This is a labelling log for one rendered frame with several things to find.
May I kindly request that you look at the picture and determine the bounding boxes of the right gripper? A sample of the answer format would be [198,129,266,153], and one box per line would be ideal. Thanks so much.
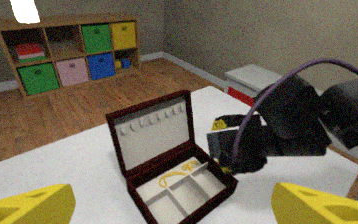
[212,114,286,176]

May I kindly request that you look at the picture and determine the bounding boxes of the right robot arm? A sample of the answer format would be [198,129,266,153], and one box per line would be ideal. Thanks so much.
[207,74,358,170]

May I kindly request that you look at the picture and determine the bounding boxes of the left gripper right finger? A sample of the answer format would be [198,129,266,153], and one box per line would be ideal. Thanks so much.
[271,183,358,224]

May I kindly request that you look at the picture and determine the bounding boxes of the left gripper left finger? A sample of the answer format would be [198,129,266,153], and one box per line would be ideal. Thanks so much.
[0,184,76,224]

